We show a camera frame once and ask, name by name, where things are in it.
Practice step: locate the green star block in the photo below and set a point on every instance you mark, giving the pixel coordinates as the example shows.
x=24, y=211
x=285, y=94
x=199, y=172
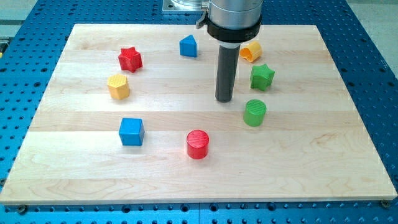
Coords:
x=261, y=77

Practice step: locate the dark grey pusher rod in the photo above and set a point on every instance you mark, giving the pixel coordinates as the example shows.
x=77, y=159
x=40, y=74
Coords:
x=226, y=71

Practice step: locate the red star block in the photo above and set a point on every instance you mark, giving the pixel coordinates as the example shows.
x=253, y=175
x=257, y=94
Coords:
x=130, y=59

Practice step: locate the light wooden board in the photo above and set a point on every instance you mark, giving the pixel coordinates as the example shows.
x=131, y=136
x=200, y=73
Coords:
x=312, y=144

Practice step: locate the blue triangle block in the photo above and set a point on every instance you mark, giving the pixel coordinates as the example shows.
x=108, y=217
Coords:
x=188, y=46

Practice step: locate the red cylinder block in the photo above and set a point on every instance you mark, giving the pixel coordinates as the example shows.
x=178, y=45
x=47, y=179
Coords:
x=197, y=144

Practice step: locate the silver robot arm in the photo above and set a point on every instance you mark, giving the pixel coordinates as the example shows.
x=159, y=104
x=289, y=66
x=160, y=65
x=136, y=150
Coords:
x=231, y=21

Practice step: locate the blue cube block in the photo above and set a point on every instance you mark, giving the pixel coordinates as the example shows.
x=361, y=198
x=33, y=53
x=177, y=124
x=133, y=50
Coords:
x=131, y=131

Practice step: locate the yellow hexagon block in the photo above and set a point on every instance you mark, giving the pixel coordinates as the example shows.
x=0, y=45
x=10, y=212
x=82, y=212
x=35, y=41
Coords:
x=118, y=86

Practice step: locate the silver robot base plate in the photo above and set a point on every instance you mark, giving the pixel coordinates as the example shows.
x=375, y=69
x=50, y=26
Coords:
x=174, y=6

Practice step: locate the green cylinder block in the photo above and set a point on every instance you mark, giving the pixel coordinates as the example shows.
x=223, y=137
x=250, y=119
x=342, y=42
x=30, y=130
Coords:
x=254, y=113

